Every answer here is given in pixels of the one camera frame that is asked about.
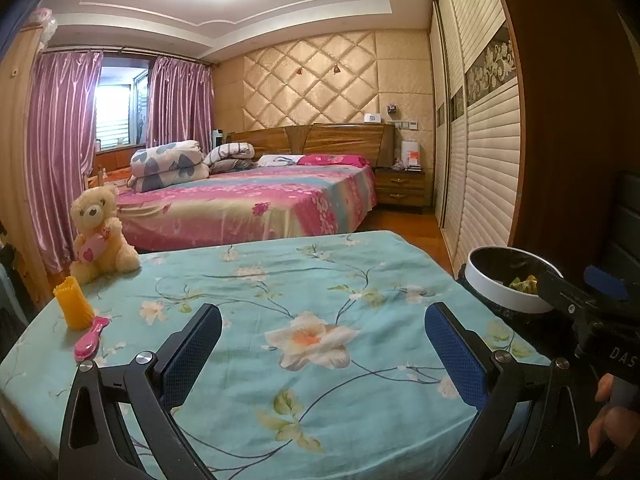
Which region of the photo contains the wooden nightstand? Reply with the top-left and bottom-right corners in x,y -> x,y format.
374,167 -> 427,209

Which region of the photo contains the folded heart print quilt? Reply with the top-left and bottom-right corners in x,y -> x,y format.
127,140 -> 210,192

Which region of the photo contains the pink pillow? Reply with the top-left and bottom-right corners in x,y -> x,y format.
297,154 -> 372,168

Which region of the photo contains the light wooden cabinet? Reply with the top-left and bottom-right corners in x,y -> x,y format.
0,25 -> 46,311

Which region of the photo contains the white slatted sliding wardrobe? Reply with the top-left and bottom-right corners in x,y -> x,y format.
429,0 -> 523,273

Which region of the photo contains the folded striped quilt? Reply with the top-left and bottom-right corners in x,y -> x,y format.
202,142 -> 257,173

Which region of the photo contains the white and orange box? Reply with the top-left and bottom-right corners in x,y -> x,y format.
401,141 -> 422,171

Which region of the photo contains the purple curtain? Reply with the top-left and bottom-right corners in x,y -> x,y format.
146,56 -> 216,148
25,50 -> 103,276

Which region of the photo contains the yellow ribbed plastic cup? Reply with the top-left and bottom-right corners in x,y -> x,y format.
53,276 -> 96,332

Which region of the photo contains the window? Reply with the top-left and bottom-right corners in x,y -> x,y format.
94,62 -> 151,151

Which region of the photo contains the clear plastic bag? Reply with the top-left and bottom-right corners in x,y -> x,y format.
27,7 -> 56,43

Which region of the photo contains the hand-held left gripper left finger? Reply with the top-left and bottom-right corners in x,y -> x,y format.
58,302 -> 222,480

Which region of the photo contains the pink hairbrush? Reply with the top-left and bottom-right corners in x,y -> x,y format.
74,316 -> 112,362

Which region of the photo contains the wooden headboard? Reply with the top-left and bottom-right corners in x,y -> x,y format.
227,122 -> 396,168

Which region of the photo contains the yellow snack wrapper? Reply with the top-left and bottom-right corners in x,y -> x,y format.
507,274 -> 541,295

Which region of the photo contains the wooden chair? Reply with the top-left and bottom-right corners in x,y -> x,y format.
82,167 -> 108,193

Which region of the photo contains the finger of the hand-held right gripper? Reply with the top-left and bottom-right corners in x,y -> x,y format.
537,265 -> 640,322

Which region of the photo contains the person's right hand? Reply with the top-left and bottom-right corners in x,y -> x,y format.
589,375 -> 640,456

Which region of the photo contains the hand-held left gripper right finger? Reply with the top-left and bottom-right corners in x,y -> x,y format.
424,302 -> 598,480

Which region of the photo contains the cream teddy bear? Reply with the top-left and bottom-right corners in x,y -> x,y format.
69,185 -> 141,286

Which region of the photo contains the white round waste bin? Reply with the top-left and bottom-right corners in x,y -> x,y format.
465,246 -> 563,315

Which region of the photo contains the dark brown wooden panel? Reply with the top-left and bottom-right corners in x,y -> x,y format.
487,0 -> 640,281

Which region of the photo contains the bed with pink floral sheet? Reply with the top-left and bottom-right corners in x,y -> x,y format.
112,162 -> 378,253

